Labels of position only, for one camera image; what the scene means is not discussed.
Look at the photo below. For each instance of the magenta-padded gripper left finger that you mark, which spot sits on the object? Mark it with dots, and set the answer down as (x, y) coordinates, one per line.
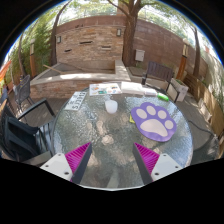
(78, 156)

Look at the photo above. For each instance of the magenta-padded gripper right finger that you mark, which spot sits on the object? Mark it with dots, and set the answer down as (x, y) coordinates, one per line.
(146, 157)

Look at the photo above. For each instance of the white computer mouse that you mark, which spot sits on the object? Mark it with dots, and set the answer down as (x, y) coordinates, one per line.
(111, 106)

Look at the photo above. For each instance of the purple paw-shaped mouse pad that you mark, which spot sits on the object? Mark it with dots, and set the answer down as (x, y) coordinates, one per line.
(154, 121)

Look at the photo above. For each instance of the yellow paper note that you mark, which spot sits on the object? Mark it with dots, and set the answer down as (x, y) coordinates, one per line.
(132, 119)

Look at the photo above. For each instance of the black-and-white printed card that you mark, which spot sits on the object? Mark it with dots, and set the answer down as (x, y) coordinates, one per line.
(75, 101)

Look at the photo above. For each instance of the small green packet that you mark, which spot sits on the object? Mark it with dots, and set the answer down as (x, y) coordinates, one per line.
(163, 97)

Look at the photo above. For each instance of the black metal armchair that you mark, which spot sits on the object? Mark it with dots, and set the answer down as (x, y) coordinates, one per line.
(18, 135)
(215, 146)

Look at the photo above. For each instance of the small white box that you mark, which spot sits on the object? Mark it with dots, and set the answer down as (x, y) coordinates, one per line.
(150, 92)

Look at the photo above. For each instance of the white open booklet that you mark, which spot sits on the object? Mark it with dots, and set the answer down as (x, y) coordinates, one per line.
(132, 88)

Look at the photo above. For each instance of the colourful printed sheet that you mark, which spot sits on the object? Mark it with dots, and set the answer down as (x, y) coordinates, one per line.
(104, 89)

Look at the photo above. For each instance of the low white planter box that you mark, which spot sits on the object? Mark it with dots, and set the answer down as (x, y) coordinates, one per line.
(205, 110)

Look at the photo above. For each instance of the white square planter box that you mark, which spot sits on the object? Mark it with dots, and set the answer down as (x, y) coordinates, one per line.
(180, 89)

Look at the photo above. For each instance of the stone raised basin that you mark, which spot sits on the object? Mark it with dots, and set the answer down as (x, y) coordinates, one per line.
(80, 77)

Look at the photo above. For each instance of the wooden slat fence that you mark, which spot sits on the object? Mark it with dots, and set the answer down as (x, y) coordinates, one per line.
(213, 106)

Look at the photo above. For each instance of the dark wooden slatted armchair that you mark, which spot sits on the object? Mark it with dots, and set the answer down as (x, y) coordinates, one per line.
(160, 71)

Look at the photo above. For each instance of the black mesh metal chair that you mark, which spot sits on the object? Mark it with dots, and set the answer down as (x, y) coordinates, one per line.
(22, 89)

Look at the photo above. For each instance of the wooden plank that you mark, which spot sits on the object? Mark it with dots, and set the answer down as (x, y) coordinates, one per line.
(51, 68)

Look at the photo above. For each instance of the thin dark tree trunk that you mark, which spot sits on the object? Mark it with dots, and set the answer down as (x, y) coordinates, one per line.
(197, 56)

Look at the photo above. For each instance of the orange canopy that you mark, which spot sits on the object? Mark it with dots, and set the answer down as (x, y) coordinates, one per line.
(4, 70)

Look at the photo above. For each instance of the slim leaning tree trunk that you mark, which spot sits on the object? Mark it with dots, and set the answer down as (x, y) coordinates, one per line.
(53, 43)

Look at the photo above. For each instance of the large tree trunk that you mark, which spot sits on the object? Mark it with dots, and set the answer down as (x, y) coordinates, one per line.
(130, 36)

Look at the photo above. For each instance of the wooden lamp post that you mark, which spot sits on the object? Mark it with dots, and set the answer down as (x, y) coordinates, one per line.
(182, 63)
(32, 63)

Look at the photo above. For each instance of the white wall utility box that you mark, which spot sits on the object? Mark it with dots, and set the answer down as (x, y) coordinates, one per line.
(139, 55)

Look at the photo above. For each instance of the black wall lamp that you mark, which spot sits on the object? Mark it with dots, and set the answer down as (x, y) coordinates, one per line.
(118, 32)
(59, 39)

